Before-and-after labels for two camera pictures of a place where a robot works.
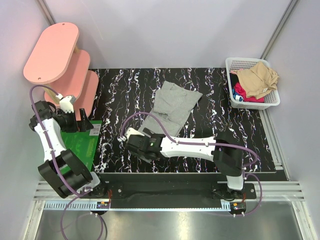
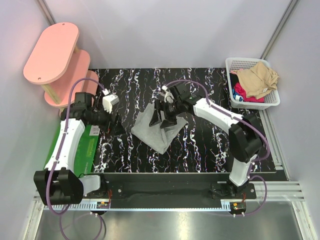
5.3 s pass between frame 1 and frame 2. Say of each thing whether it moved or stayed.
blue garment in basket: stayed
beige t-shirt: stayed
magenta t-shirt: stayed
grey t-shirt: moved
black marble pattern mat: stayed
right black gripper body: moved
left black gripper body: moved
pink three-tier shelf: stayed
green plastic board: stayed
